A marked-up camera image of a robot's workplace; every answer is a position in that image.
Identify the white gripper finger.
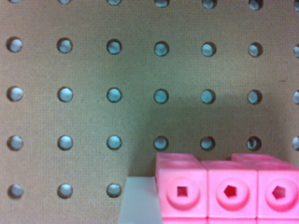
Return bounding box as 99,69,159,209
118,176,163,224

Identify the pink block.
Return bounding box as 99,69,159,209
155,153,299,224

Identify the brown pegboard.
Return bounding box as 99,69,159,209
0,0,299,224

